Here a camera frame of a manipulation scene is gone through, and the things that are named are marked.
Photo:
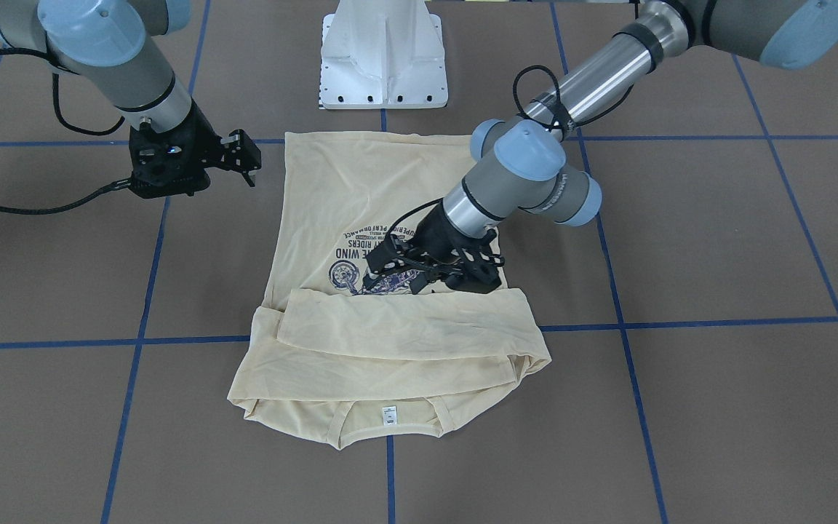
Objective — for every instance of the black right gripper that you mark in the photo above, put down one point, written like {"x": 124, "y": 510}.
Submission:
{"x": 203, "y": 143}

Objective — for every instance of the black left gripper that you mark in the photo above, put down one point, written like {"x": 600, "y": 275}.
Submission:
{"x": 435, "y": 233}

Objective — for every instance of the yellow long sleeve shirt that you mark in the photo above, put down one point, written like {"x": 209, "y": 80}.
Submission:
{"x": 336, "y": 363}

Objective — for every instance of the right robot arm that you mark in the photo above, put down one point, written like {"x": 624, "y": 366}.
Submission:
{"x": 111, "y": 44}

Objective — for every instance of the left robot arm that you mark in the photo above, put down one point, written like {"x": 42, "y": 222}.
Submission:
{"x": 520, "y": 165}

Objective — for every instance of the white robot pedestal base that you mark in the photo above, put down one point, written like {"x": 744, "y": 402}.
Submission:
{"x": 382, "y": 55}

